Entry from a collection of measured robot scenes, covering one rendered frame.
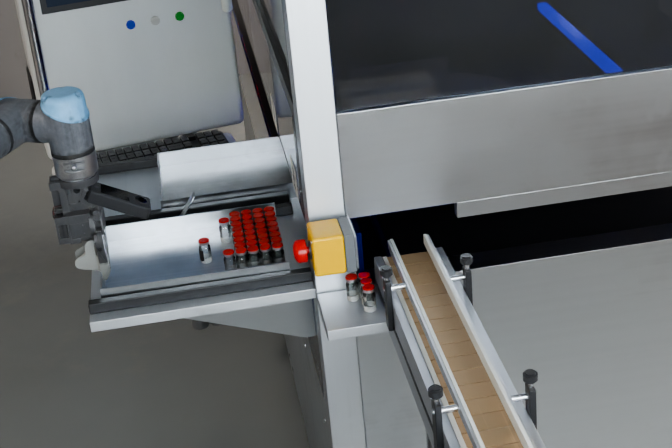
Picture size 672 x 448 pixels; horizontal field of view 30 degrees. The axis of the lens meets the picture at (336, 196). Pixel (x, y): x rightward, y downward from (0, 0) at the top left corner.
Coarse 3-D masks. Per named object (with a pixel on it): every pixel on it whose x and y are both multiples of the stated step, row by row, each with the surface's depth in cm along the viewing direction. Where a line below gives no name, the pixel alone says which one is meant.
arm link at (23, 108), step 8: (0, 104) 217; (8, 104) 215; (16, 104) 216; (24, 104) 215; (32, 104) 215; (0, 112) 212; (8, 112) 213; (16, 112) 214; (24, 112) 214; (32, 112) 214; (8, 120) 212; (16, 120) 213; (24, 120) 214; (16, 128) 212; (24, 128) 214; (32, 128) 214; (16, 136) 212; (24, 136) 215; (32, 136) 215; (16, 144) 213
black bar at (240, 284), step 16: (288, 272) 226; (304, 272) 225; (176, 288) 224; (192, 288) 223; (208, 288) 224; (224, 288) 224; (240, 288) 224; (256, 288) 225; (96, 304) 221; (112, 304) 222; (128, 304) 222; (144, 304) 223
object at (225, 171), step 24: (240, 144) 280; (264, 144) 281; (168, 168) 278; (192, 168) 277; (216, 168) 275; (240, 168) 274; (264, 168) 273; (288, 168) 272; (168, 192) 266; (192, 192) 265; (216, 192) 256; (240, 192) 256; (264, 192) 257; (288, 192) 258
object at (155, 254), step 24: (192, 216) 248; (216, 216) 248; (240, 216) 249; (120, 240) 247; (144, 240) 246; (168, 240) 245; (192, 240) 245; (216, 240) 244; (120, 264) 238; (144, 264) 237; (168, 264) 236; (192, 264) 236; (216, 264) 235; (288, 264) 226; (120, 288) 223; (144, 288) 224
